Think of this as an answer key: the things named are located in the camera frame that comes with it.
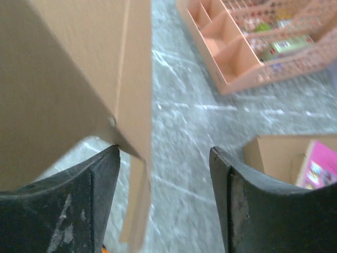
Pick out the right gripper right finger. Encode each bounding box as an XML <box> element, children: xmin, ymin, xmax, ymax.
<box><xmin>209</xmin><ymin>147</ymin><xmax>336</xmax><ymax>252</ymax></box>

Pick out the green white small carton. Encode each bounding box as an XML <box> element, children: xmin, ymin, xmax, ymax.
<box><xmin>261</xmin><ymin>35</ymin><xmax>315</xmax><ymax>62</ymax></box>

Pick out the folded cardboard box under book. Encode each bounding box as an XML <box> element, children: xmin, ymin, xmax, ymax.
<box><xmin>243</xmin><ymin>134</ymin><xmax>336</xmax><ymax>184</ymax></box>

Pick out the large cardboard box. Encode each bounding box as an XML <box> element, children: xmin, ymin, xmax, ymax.
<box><xmin>1</xmin><ymin>1</ymin><xmax>153</xmax><ymax>252</ymax></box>

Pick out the peach plastic file organizer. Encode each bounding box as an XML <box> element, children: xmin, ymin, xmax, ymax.
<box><xmin>176</xmin><ymin>1</ymin><xmax>336</xmax><ymax>94</ymax></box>

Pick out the pink paperback book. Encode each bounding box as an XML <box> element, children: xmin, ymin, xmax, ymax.
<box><xmin>295</xmin><ymin>140</ymin><xmax>336</xmax><ymax>190</ymax></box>

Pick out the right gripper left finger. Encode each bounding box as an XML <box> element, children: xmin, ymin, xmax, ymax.
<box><xmin>1</xmin><ymin>145</ymin><xmax>121</xmax><ymax>252</ymax></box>

